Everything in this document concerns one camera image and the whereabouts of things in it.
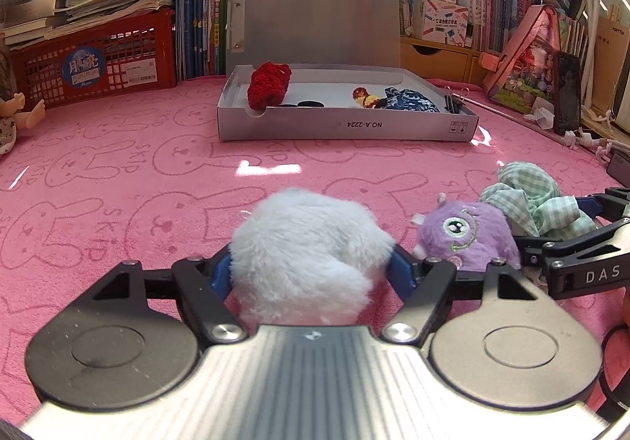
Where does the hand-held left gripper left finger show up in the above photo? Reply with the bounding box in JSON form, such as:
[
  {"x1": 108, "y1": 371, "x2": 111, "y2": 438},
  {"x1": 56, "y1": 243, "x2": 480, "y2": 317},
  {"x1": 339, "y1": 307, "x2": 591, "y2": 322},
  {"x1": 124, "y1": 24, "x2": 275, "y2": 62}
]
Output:
[{"x1": 64, "y1": 250, "x2": 249, "y2": 345}]

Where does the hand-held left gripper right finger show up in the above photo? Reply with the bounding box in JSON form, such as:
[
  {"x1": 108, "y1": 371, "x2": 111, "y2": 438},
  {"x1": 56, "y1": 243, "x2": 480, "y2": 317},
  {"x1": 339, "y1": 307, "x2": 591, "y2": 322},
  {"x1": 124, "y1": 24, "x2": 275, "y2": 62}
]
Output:
[{"x1": 381, "y1": 246, "x2": 552, "y2": 347}]

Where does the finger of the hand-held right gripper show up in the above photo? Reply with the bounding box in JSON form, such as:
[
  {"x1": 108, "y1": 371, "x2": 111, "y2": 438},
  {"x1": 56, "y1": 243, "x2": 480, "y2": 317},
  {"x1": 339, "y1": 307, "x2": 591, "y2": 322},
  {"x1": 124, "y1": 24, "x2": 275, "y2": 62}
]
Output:
[
  {"x1": 573, "y1": 188, "x2": 630, "y2": 225},
  {"x1": 512, "y1": 234, "x2": 582, "y2": 270}
]

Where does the green checked cloth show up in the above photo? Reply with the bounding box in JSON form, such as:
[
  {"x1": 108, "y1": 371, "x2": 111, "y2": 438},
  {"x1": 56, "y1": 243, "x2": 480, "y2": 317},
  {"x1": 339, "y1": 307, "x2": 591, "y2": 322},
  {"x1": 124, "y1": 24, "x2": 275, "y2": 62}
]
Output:
[{"x1": 478, "y1": 161, "x2": 599, "y2": 240}]

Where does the purple plush toy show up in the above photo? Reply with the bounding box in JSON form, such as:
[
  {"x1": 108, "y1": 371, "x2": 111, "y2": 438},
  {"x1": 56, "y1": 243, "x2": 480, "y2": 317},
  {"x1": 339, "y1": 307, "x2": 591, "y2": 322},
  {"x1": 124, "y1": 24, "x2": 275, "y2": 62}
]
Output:
[{"x1": 411, "y1": 193, "x2": 523, "y2": 274}]

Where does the white fluffy toy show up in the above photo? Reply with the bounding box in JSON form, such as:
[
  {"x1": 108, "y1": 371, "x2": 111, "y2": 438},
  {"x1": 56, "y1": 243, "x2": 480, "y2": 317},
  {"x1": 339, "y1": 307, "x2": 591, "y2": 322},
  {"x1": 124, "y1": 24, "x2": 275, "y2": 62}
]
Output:
[{"x1": 229, "y1": 187, "x2": 397, "y2": 327}]

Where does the blue white patterned pouch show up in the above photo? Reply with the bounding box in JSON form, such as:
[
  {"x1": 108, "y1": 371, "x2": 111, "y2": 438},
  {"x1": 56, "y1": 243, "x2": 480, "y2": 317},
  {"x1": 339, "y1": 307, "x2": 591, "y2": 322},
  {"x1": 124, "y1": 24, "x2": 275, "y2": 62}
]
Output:
[{"x1": 379, "y1": 87, "x2": 440, "y2": 113}]

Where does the red knitted toy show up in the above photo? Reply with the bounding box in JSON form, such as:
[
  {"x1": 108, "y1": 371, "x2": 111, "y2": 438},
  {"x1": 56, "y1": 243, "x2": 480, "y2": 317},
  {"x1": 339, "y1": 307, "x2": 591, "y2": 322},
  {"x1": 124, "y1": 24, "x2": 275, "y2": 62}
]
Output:
[{"x1": 247, "y1": 62, "x2": 291, "y2": 110}]

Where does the grey cardboard box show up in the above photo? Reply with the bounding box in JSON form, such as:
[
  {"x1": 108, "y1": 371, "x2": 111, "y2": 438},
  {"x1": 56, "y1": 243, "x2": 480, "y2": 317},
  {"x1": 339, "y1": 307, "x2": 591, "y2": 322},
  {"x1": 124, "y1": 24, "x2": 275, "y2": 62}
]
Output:
[{"x1": 217, "y1": 0, "x2": 479, "y2": 142}]

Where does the dark flat device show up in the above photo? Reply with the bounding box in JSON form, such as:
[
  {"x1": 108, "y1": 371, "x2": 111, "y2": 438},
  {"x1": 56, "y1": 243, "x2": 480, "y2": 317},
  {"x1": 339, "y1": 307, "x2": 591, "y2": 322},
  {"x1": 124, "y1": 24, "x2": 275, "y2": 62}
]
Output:
[{"x1": 605, "y1": 151, "x2": 630, "y2": 187}]

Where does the white folded paper figure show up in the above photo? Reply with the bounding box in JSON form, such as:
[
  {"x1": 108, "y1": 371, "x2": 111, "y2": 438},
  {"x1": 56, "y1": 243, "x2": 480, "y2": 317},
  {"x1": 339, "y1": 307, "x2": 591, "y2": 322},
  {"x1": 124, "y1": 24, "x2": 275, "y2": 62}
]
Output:
[{"x1": 523, "y1": 98, "x2": 557, "y2": 130}]

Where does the dark smartphone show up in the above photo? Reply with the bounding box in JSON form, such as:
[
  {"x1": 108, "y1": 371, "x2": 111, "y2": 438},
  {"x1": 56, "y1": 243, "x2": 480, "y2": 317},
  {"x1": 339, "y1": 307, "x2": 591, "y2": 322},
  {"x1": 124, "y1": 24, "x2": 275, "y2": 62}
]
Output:
[{"x1": 552, "y1": 50, "x2": 582, "y2": 136}]

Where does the pink rabbit-print table mat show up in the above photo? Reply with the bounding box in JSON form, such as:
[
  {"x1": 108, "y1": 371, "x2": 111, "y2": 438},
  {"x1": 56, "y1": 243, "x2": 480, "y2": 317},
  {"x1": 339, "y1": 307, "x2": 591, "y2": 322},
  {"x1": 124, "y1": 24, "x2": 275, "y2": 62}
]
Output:
[{"x1": 0, "y1": 76, "x2": 630, "y2": 426}]

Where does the brown cardboard box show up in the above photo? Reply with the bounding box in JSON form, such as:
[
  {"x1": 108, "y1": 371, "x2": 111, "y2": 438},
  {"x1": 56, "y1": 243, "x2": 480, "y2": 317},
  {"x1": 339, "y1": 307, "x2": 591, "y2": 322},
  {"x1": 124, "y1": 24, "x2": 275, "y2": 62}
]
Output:
[{"x1": 588, "y1": 14, "x2": 630, "y2": 118}]

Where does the black binder clip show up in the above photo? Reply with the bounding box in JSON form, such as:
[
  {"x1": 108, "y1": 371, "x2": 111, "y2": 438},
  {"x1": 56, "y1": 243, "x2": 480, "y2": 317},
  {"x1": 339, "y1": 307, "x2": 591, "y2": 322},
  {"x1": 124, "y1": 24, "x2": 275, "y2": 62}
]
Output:
[{"x1": 443, "y1": 87, "x2": 469, "y2": 115}]

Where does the colourful picture box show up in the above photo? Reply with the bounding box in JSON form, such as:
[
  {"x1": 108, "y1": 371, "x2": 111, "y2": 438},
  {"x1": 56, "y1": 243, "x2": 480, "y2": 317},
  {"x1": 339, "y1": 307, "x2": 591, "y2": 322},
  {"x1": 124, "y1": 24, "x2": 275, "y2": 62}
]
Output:
[{"x1": 482, "y1": 4, "x2": 567, "y2": 113}]

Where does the yellow red crocheted toy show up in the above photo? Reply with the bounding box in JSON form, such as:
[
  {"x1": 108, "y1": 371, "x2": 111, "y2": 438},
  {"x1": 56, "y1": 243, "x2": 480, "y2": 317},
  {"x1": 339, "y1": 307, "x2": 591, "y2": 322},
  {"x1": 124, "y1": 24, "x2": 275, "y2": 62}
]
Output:
[{"x1": 352, "y1": 87, "x2": 389, "y2": 109}]

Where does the wooden drawer shelf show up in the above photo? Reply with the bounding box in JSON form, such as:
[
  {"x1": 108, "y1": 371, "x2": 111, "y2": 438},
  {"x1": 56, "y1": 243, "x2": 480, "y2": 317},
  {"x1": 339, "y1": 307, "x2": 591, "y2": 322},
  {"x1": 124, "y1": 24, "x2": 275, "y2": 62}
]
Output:
[{"x1": 400, "y1": 37, "x2": 485, "y2": 87}]

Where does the white box with pencil print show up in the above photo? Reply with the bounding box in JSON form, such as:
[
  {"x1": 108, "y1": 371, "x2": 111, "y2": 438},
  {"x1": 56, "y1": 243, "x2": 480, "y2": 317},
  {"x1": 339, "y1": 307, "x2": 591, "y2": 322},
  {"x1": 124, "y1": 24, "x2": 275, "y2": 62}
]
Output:
[{"x1": 419, "y1": 0, "x2": 469, "y2": 48}]

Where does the red plastic basket with label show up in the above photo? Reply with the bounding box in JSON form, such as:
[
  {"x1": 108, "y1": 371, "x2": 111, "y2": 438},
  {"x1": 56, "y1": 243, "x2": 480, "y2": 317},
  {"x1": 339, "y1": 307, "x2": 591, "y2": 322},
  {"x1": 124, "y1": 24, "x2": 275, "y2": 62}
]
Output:
[{"x1": 10, "y1": 9, "x2": 178, "y2": 111}]

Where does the brown-haired doll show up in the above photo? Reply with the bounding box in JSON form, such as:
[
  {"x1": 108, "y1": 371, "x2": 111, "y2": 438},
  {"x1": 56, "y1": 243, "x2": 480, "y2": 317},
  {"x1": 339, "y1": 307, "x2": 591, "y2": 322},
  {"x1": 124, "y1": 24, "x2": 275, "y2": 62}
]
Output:
[{"x1": 0, "y1": 44, "x2": 46, "y2": 156}]

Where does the row of tall blue books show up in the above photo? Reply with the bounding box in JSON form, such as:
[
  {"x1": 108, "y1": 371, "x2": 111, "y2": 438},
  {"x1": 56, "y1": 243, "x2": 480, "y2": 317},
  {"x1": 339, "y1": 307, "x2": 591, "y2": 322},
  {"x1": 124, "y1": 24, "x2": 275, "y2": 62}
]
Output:
[{"x1": 174, "y1": 0, "x2": 234, "y2": 81}]

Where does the black cable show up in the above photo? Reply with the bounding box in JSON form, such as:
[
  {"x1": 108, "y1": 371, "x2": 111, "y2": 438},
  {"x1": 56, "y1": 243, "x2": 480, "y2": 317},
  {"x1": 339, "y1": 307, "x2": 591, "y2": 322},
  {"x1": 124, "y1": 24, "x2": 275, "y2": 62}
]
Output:
[{"x1": 597, "y1": 322, "x2": 630, "y2": 421}]

